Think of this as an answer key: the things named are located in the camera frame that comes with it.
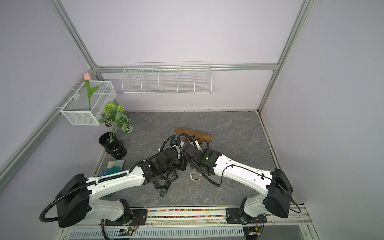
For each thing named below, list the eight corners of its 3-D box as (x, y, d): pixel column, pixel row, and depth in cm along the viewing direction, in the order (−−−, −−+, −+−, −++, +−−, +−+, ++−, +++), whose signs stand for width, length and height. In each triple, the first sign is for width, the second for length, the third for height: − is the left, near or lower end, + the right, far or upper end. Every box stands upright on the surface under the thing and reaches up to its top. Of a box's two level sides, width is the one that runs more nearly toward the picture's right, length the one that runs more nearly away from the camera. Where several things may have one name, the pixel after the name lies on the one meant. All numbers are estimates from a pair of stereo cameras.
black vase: (109, 159, 97) (95, 145, 83) (114, 147, 102) (101, 132, 89) (124, 159, 97) (112, 145, 83) (128, 147, 102) (118, 132, 89)
